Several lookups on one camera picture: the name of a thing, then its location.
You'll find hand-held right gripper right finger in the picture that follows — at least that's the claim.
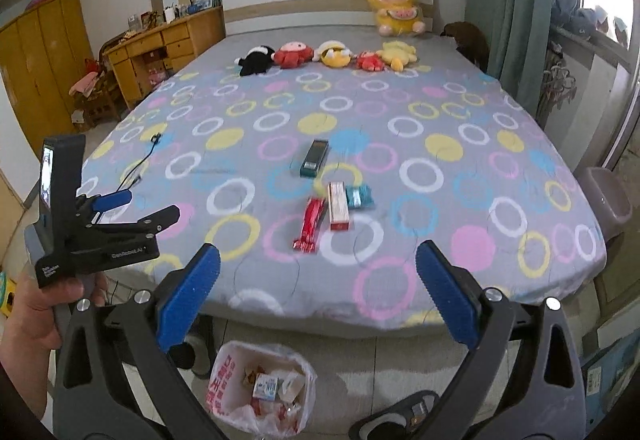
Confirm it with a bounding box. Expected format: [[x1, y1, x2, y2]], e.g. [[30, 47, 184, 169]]
[[416, 240, 586, 440]]

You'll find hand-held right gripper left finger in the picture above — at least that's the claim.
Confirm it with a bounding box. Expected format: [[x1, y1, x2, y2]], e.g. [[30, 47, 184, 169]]
[[52, 243, 231, 440]]

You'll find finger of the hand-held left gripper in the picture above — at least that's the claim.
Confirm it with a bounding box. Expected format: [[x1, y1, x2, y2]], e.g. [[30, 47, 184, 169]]
[[97, 204, 181, 241], [92, 189, 134, 214]]

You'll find bin with white plastic bag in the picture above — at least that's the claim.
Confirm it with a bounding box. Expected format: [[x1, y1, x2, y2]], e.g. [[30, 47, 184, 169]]
[[205, 341, 318, 436]]

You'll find blue white milk carton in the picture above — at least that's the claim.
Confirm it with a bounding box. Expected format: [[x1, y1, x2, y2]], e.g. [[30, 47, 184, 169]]
[[250, 372, 280, 402]]

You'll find person's left hand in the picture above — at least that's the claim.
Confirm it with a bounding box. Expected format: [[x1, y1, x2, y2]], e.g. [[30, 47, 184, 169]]
[[0, 270, 108, 421]]

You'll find black slipper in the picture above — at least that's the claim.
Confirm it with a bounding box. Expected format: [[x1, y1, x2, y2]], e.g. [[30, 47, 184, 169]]
[[350, 390, 443, 440], [172, 342, 196, 368]]

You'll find dark wooden chair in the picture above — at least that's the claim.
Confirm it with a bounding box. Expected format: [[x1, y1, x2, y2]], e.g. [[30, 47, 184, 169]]
[[70, 60, 123, 128]]

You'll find pink cloth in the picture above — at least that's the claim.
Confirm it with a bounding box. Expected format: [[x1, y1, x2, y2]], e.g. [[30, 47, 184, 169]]
[[69, 71, 101, 96]]

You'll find yellow wooden wardrobe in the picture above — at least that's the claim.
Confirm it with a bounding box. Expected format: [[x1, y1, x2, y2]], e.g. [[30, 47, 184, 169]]
[[0, 0, 96, 146]]

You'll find yellow green plastic object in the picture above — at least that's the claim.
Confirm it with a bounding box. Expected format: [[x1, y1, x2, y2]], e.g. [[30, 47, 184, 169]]
[[0, 270, 16, 316]]

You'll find teal foil packet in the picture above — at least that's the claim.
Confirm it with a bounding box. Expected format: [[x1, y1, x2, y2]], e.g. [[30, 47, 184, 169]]
[[346, 185, 376, 209]]

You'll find pile of small boxes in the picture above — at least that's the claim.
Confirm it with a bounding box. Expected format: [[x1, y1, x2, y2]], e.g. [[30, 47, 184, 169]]
[[142, 51, 168, 86]]

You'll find red snack packet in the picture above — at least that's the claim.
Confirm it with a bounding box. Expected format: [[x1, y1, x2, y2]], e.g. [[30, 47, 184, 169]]
[[292, 197, 327, 252]]

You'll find red white slim box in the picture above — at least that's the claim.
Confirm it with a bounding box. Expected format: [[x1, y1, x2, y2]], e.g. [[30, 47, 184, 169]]
[[327, 181, 352, 231]]

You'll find dark green slim box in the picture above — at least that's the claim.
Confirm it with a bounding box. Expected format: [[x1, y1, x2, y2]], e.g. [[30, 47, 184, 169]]
[[299, 139, 331, 178]]

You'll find blue printed cardboard box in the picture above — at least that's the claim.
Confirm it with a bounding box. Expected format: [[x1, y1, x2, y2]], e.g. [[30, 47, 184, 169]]
[[582, 335, 640, 431]]

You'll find bed with circle print sheet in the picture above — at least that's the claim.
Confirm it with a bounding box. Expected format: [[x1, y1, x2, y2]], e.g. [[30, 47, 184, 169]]
[[80, 0, 608, 336]]

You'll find black white plush toy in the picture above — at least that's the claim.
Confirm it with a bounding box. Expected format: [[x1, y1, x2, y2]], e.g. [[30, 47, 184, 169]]
[[235, 46, 276, 77]]

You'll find wooden desk with drawers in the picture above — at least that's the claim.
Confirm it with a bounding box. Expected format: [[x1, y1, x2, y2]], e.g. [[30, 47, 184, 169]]
[[102, 6, 226, 110]]

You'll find large red plush toy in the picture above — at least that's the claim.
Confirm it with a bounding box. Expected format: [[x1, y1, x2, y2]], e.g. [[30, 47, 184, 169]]
[[272, 41, 315, 70]]

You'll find yellow white plush toy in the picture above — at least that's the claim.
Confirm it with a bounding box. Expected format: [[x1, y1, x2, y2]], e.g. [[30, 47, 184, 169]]
[[314, 40, 353, 68]]

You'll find bundle of clothes hangers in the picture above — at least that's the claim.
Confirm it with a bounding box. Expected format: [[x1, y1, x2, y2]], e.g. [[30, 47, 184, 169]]
[[537, 47, 576, 121]]

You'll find yellow duck plush toy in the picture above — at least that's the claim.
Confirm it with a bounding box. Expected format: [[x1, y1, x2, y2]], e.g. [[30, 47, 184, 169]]
[[376, 41, 417, 72]]

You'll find small red plush toy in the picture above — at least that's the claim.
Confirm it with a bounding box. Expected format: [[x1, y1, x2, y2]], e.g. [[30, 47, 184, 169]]
[[355, 50, 386, 72]]

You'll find brown plush toy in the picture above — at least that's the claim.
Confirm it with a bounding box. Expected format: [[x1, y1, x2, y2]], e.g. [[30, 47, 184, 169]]
[[440, 21, 491, 71]]

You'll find big yellow doll plush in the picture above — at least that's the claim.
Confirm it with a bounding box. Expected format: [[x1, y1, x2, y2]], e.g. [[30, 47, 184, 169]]
[[365, 0, 435, 37]]

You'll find black cable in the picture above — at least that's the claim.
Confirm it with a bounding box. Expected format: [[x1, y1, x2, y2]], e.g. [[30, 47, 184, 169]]
[[117, 132, 164, 188]]

